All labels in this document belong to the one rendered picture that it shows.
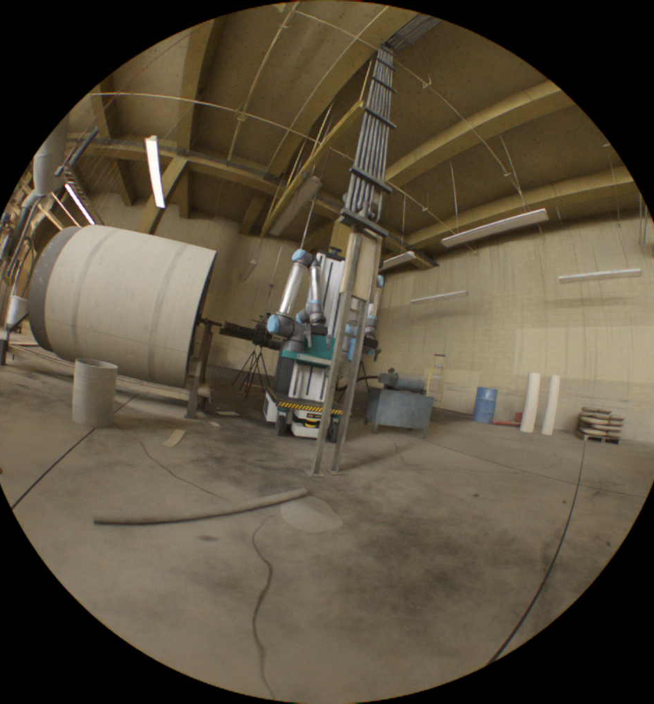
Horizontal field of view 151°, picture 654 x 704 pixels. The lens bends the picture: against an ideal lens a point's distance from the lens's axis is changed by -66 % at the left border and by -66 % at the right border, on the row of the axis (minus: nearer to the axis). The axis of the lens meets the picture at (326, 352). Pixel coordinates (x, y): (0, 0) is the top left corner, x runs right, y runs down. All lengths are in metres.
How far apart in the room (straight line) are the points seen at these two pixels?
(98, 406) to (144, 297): 1.11
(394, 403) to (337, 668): 2.67
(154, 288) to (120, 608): 2.19
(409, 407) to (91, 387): 2.97
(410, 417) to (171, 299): 2.81
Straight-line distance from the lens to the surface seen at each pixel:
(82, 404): 1.68
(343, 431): 1.51
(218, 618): 0.69
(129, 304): 2.40
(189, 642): 0.66
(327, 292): 2.46
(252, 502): 1.04
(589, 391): 8.26
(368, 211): 1.73
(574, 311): 8.74
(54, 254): 3.07
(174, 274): 2.41
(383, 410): 2.89
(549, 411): 6.32
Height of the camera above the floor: 0.60
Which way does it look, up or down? 5 degrees up
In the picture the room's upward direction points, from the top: 10 degrees clockwise
